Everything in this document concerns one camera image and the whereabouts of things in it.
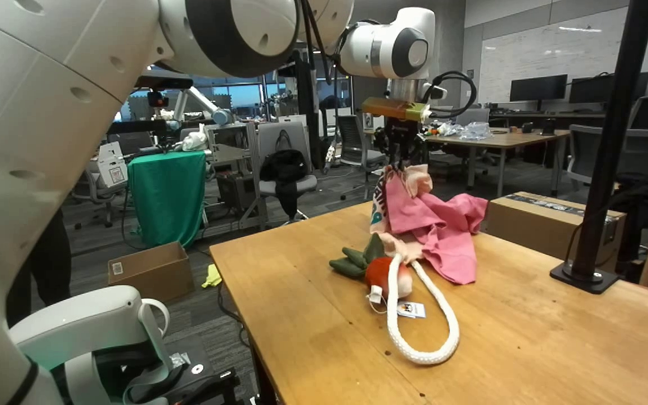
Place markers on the cardboard box with white sticker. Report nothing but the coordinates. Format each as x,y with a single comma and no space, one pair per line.
150,272

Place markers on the dark office chair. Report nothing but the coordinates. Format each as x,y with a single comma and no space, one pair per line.
645,149

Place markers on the cardboard box with black tape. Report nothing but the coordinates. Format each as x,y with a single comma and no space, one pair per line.
540,226

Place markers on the pink shirt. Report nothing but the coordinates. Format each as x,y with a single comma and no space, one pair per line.
444,233

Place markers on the wooden background desk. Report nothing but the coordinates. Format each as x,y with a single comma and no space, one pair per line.
504,137

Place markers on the green cloth cover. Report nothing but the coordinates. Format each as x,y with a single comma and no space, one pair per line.
166,194

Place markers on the white sign sheet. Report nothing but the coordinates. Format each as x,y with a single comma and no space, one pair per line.
113,165

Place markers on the black computer monitor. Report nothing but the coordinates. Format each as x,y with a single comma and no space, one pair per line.
591,91
537,87

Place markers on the red plush toy green leaves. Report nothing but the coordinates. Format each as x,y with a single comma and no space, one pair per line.
381,272

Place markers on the small yellow-green object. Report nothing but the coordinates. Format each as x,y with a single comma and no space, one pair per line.
212,276

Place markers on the grey mesh office chair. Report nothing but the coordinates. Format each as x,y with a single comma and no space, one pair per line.
350,137

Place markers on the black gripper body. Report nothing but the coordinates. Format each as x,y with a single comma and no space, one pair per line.
406,136

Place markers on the black jacket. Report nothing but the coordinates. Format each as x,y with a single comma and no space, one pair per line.
285,168

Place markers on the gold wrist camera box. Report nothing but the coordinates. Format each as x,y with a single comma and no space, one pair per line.
395,111

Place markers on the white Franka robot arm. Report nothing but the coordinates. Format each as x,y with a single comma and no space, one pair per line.
54,96

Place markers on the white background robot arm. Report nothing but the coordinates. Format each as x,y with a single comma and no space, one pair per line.
208,104

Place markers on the grey office chair with logo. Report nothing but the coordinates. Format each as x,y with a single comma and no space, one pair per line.
279,136

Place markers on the black pole stand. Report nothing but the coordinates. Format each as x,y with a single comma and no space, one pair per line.
609,149

